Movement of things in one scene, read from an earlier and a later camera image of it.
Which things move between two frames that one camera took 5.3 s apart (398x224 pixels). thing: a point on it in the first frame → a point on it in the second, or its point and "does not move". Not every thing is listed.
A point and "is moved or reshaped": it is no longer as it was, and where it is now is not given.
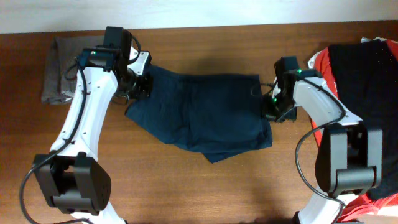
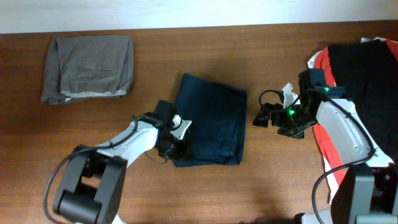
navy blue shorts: (211, 115) is moved or reshaped
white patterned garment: (313, 59) does not move
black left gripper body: (142, 86) → (175, 147)
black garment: (366, 77) does not move
